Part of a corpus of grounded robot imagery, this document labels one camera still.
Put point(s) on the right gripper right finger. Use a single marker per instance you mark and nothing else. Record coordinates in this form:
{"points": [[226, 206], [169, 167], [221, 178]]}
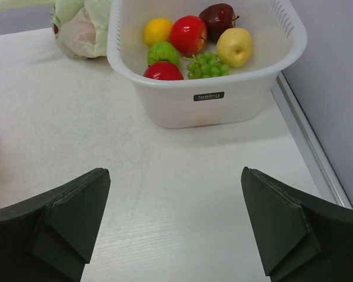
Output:
{"points": [[299, 237]]}

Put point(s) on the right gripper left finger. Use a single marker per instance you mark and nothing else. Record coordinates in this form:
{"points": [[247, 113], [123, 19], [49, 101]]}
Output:
{"points": [[51, 236]]}

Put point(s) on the green grape bunch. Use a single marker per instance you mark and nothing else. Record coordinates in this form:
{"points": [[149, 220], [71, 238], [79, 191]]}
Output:
{"points": [[206, 65]]}

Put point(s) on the yellow pear fruit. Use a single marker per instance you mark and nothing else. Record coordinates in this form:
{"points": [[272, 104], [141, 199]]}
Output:
{"points": [[234, 47]]}

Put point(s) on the green fruit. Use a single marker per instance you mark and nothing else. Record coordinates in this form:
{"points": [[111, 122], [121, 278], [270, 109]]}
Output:
{"points": [[163, 51]]}

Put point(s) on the bright red apple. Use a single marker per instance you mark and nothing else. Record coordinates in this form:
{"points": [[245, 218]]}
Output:
{"points": [[188, 35]]}

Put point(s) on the green plastic bag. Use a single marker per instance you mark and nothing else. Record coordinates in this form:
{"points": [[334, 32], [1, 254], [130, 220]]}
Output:
{"points": [[80, 27]]}

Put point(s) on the white plastic basket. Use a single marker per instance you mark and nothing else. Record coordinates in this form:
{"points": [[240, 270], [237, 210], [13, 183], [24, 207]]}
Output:
{"points": [[279, 39]]}

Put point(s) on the yellow lemon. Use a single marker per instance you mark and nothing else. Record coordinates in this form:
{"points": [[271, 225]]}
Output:
{"points": [[157, 30]]}

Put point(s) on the dark red apple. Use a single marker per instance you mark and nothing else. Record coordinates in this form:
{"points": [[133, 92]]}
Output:
{"points": [[218, 18]]}

